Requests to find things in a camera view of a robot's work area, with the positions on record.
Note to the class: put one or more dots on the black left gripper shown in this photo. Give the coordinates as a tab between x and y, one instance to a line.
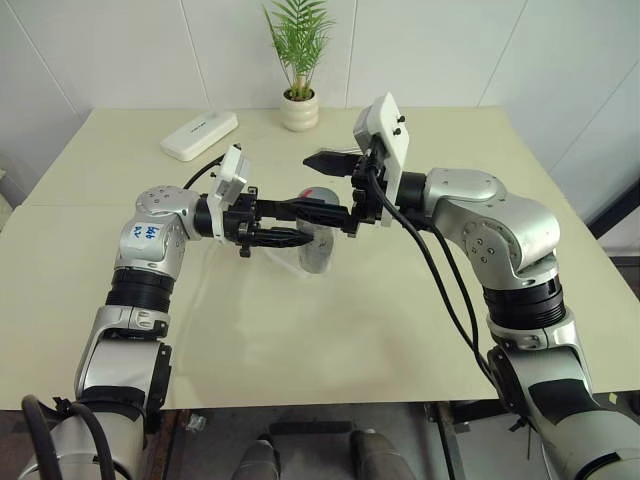
242	220

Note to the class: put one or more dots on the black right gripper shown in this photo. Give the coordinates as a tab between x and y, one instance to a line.
361	210

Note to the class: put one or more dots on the grey jar lid red mark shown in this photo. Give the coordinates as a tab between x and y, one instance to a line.
322	193

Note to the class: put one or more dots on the grey translucent jar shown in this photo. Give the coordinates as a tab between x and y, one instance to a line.
315	257

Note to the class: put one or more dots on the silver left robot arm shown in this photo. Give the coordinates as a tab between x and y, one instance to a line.
145	240

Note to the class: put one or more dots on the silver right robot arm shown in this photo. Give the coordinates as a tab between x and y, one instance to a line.
500	215

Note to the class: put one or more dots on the white ribbed plant pot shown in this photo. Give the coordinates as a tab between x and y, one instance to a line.
299	110

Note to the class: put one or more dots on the white rectangular case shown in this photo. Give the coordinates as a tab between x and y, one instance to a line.
199	134

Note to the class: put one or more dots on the green palm plant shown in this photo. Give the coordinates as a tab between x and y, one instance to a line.
297	40

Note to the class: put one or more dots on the black flat bar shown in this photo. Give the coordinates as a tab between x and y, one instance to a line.
310	428

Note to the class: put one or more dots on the small clear plastic bag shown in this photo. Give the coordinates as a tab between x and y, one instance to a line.
196	422

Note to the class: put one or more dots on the dark rounded shape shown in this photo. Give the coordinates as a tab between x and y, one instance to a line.
257	462
375	457

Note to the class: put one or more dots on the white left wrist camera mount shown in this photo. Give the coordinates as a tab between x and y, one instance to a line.
235	167

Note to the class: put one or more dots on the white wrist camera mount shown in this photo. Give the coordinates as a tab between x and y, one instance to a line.
235	167
392	130

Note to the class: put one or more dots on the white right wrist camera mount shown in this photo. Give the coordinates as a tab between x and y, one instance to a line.
392	130

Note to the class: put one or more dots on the black metal table frame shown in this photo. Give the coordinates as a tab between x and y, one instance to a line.
450	445

